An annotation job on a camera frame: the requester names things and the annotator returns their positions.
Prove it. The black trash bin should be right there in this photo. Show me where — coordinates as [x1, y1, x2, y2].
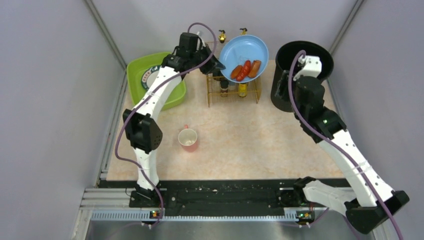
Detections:
[270, 40, 334, 113]

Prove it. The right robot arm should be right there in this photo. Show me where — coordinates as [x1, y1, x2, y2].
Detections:
[270, 70, 410, 234]

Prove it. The pink mug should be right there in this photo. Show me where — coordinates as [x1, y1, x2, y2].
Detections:
[177, 124, 199, 153]

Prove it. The brown sausage piece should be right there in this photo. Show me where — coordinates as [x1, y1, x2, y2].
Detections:
[247, 60, 262, 79]

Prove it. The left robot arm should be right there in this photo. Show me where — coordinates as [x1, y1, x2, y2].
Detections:
[120, 32, 225, 199]

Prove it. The blue plate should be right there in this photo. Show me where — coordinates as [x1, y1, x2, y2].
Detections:
[218, 34, 269, 84]

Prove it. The gold wire rack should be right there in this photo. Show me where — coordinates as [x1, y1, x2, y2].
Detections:
[205, 40, 263, 108]

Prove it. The small spice bottle yellow label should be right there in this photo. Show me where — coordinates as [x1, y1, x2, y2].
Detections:
[238, 83, 248, 98]

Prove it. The green plastic basin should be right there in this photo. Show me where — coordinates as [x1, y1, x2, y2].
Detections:
[126, 52, 187, 110]

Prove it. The small dark spice jar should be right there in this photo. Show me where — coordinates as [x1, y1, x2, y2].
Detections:
[220, 79, 229, 97]

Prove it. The white plate green rim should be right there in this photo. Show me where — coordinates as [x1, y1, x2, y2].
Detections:
[140, 65, 161, 91]

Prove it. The upper sausage piece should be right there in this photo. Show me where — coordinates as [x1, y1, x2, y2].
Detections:
[230, 65, 243, 80]

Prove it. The red sausage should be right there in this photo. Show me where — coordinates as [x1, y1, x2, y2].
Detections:
[236, 60, 252, 82]

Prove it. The dark sauce dispenser bottle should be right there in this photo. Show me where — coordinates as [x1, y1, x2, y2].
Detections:
[218, 29, 227, 44]

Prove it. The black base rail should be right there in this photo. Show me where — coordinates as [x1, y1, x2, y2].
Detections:
[98, 179, 327, 224]

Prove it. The clear oil dispenser bottle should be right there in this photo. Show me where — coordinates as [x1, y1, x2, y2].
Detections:
[240, 27, 248, 36]

